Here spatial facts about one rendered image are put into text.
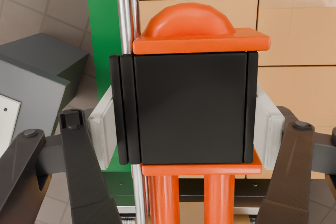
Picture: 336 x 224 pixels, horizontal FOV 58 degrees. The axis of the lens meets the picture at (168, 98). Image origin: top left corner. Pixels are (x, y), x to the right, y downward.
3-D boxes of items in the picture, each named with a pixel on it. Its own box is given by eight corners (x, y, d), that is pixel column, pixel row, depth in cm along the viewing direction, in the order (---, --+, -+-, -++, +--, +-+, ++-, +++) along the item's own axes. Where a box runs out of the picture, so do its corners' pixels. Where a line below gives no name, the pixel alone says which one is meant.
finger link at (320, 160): (295, 148, 13) (368, 148, 13) (265, 105, 18) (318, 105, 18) (291, 177, 13) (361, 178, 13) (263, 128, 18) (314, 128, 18)
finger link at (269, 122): (270, 116, 14) (286, 116, 14) (243, 76, 21) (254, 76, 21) (264, 171, 15) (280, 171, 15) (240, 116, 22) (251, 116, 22)
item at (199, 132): (246, 139, 23) (263, 176, 18) (150, 141, 24) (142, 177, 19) (251, 27, 21) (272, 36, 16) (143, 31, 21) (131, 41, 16)
